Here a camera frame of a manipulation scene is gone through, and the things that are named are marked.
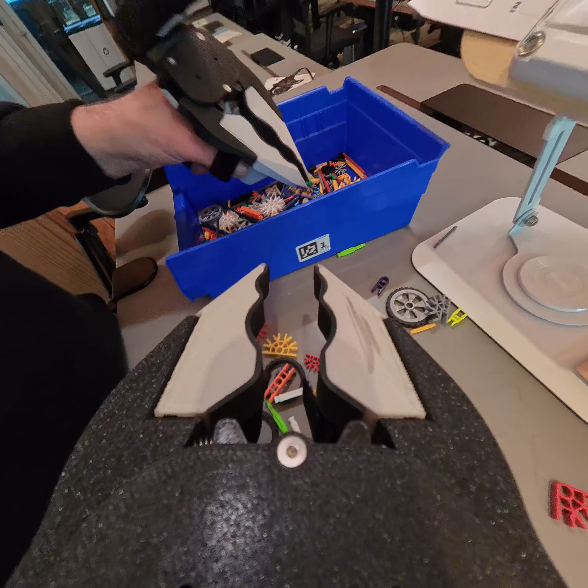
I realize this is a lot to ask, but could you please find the rounded wooden board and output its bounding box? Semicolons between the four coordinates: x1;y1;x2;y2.
459;28;529;88

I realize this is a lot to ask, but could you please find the white desk stand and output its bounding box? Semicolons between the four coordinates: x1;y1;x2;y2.
411;0;588;425

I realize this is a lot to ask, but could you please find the black toy tyre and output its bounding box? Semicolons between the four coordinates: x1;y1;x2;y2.
264;357;308;414

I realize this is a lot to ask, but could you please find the black pole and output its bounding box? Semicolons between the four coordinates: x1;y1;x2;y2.
372;0;396;40

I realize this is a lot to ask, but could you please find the orange ladder connector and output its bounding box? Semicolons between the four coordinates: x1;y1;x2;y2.
264;363;296;402

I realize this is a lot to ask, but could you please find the red square connector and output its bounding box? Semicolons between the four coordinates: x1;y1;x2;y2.
549;480;588;530

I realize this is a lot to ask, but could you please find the person's torso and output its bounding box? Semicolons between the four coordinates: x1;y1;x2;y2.
0;250;129;575

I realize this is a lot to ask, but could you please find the toy wheel with grey hub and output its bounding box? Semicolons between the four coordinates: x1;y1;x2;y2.
386;287;432;328

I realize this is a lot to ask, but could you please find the printed paper sheet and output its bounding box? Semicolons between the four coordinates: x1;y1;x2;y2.
406;0;559;42

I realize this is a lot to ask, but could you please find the person's left forearm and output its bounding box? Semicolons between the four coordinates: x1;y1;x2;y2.
0;99;125;230

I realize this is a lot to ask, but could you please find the black office chair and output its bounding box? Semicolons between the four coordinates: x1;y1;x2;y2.
66;184;159;313

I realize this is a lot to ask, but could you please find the grey snowflake connector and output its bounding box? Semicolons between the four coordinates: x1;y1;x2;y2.
425;294;453;319

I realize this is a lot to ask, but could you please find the yellow half-circle connector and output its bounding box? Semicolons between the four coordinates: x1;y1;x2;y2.
262;333;299;358

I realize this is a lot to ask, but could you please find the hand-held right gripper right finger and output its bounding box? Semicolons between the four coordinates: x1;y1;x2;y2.
313;264;427;427

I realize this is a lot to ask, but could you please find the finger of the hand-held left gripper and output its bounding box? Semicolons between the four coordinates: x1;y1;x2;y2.
236;85;313;189
219;114;308;187

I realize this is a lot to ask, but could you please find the person's left hand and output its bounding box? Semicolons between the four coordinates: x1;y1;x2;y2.
70;83;251;181

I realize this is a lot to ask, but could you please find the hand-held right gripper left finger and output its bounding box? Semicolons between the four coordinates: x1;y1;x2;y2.
154;263;271;420

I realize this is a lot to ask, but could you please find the white recycling bin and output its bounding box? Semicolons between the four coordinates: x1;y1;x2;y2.
69;28;129;90

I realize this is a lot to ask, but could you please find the blue labelled storage bin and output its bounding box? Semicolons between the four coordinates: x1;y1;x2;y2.
164;76;451;301

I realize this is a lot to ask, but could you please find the pile of colourful toy pieces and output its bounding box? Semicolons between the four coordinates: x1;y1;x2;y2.
198;153;368;242

